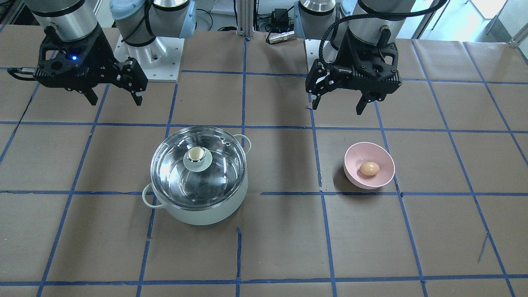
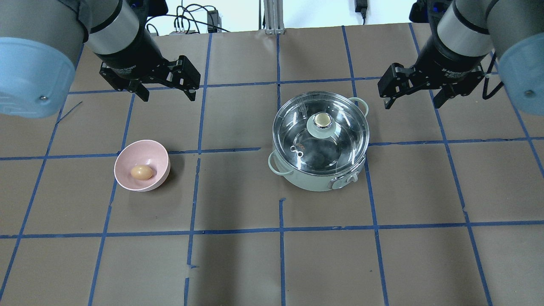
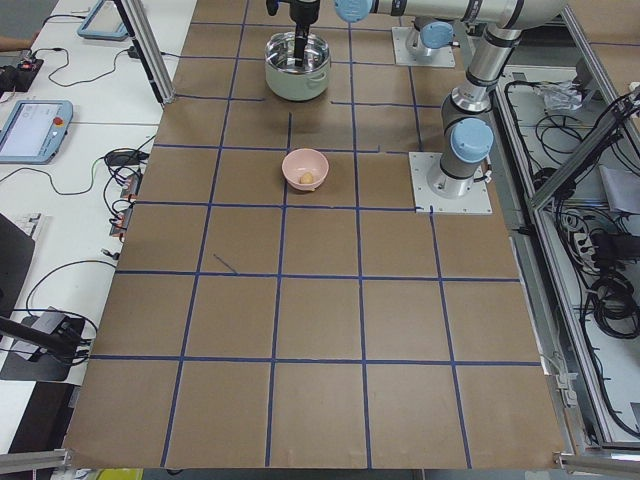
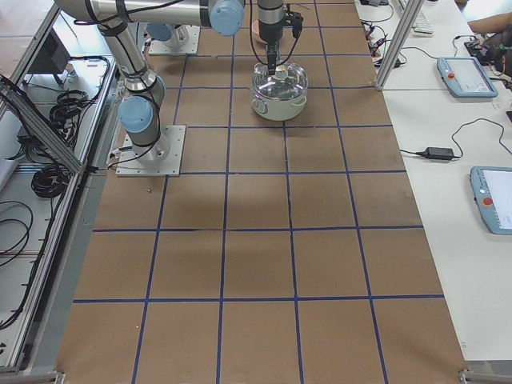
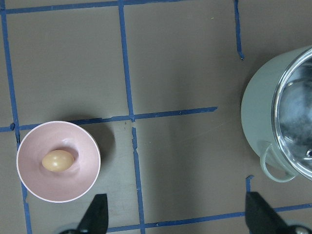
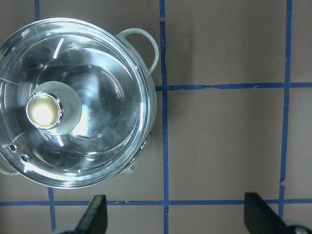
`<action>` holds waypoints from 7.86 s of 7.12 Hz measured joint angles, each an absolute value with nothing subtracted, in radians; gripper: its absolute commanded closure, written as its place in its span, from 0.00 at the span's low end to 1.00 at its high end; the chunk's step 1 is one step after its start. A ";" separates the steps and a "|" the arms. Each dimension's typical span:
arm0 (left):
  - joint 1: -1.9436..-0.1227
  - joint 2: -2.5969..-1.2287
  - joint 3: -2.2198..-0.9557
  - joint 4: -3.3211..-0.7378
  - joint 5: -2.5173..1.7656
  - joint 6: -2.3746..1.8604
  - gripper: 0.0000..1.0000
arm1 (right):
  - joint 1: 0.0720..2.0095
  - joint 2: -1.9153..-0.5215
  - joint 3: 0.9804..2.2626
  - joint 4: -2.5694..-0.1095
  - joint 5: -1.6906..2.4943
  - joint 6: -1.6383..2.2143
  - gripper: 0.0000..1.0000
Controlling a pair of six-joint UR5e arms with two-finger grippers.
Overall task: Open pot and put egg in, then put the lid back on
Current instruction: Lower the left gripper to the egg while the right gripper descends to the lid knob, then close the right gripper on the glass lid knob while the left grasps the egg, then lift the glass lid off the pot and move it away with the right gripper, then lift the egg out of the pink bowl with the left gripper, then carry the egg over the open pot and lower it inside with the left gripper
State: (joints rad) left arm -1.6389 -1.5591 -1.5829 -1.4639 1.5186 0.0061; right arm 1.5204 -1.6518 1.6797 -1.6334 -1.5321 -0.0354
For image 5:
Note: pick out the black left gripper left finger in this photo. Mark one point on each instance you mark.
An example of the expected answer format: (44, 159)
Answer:
(95, 219)

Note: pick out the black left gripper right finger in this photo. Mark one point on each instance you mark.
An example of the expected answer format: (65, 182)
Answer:
(261, 218)

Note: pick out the brown egg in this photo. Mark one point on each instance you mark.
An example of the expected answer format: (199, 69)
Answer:
(58, 161)

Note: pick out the glass pot lid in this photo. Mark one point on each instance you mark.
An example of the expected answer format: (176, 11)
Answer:
(292, 114)

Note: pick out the pale green electric pot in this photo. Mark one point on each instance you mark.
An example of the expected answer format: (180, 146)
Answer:
(256, 117)

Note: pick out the pink bowl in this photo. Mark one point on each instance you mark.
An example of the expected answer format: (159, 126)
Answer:
(65, 186)

